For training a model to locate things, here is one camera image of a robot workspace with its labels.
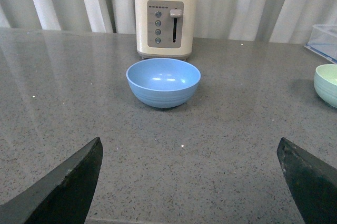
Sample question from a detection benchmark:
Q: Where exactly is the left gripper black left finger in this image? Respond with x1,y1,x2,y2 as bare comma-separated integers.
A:
1,137,103,223

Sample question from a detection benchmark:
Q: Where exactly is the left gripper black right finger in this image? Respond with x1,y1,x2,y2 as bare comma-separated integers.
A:
277,137,336,223

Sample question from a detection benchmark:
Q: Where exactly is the green plastic bowl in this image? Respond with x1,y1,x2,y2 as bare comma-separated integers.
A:
314,64,337,108

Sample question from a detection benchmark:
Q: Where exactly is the blue plastic bowl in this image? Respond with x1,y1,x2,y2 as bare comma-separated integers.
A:
126,58,201,108

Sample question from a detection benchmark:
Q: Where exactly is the clear plastic food container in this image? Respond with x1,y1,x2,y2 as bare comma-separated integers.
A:
304,24,337,64

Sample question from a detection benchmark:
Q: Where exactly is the white curtain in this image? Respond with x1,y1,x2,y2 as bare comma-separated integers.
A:
1,0,336,44

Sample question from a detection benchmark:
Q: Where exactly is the cream two-slot toaster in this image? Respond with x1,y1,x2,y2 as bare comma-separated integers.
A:
135,0,197,60

